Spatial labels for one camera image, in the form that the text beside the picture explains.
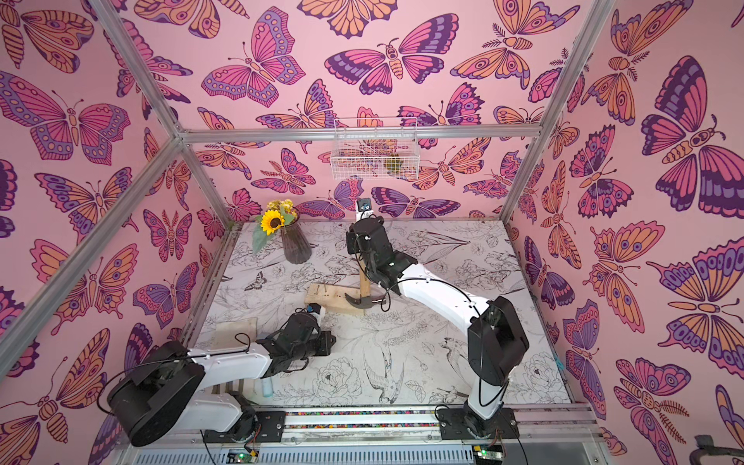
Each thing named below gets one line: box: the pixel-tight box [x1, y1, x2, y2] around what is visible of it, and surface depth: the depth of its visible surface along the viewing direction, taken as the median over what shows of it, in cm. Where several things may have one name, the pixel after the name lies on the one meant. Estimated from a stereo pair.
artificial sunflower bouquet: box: [251, 198, 298, 254], surface depth 90 cm
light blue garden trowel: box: [261, 376, 275, 399], surface depth 81 cm
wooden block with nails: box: [304, 282, 368, 316], surface depth 96 cm
